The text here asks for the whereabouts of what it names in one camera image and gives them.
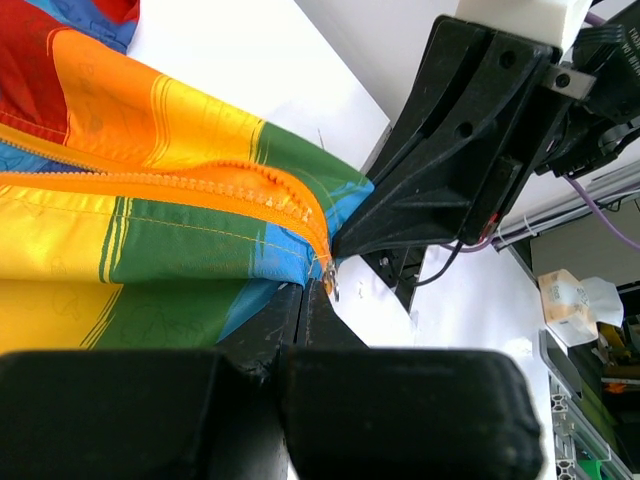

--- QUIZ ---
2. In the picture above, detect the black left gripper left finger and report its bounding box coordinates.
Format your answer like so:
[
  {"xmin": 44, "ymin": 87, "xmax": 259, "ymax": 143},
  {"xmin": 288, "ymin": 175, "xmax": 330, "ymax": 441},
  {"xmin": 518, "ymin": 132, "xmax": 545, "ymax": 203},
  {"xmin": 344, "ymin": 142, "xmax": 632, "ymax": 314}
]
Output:
[{"xmin": 1, "ymin": 285, "xmax": 303, "ymax": 479}]

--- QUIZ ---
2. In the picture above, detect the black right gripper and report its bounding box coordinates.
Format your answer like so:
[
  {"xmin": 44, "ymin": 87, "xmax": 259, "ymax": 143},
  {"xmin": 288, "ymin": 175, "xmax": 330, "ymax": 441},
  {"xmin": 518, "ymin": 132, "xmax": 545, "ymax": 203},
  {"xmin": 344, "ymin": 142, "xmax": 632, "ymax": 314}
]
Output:
[{"xmin": 332, "ymin": 1, "xmax": 639, "ymax": 257}]

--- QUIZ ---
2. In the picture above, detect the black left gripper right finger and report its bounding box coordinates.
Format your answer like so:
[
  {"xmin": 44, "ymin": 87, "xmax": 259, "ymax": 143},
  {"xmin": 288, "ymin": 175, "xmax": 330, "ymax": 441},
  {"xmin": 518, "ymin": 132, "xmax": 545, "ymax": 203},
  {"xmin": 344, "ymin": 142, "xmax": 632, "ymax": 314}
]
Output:
[{"xmin": 280, "ymin": 281, "xmax": 545, "ymax": 479}]

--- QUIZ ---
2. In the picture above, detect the silver zipper pull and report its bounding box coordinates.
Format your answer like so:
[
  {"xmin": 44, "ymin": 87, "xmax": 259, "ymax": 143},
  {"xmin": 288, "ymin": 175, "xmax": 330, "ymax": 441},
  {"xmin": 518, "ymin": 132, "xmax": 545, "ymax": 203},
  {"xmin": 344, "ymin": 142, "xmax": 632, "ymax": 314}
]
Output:
[{"xmin": 323, "ymin": 260, "xmax": 340, "ymax": 302}]

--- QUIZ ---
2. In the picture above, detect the rainbow striped hooded jacket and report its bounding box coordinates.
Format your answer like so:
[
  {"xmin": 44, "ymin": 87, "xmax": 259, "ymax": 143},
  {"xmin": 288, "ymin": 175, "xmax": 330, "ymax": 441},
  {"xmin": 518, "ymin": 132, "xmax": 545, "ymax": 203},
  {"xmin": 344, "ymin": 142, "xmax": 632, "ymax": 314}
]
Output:
[{"xmin": 1, "ymin": 1, "xmax": 373, "ymax": 352}]

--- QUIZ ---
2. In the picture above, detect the tissue box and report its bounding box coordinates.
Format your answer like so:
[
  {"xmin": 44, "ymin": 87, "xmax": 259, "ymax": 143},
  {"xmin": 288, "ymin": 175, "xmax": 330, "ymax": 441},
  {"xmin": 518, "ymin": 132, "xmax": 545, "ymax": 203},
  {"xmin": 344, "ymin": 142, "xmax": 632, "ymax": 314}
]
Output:
[{"xmin": 537, "ymin": 269, "xmax": 624, "ymax": 348}]

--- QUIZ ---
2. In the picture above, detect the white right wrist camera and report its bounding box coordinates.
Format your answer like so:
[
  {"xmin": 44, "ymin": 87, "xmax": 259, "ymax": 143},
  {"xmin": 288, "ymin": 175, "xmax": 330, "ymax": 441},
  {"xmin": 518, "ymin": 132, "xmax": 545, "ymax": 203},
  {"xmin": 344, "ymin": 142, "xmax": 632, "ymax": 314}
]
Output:
[{"xmin": 454, "ymin": 0, "xmax": 591, "ymax": 51}]

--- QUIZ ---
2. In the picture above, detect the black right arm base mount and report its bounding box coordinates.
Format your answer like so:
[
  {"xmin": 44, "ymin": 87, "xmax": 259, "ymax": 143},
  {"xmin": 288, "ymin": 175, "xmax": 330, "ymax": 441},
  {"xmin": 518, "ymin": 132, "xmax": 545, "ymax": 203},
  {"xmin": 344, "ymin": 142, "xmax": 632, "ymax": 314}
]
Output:
[{"xmin": 363, "ymin": 247, "xmax": 426, "ymax": 311}]

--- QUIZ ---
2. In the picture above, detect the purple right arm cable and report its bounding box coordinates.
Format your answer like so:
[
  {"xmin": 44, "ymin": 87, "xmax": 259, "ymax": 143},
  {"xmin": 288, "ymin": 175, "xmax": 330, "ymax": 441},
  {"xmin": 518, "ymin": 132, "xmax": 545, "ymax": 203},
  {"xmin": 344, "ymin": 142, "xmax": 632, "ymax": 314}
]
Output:
[{"xmin": 449, "ymin": 9, "xmax": 640, "ymax": 254}]

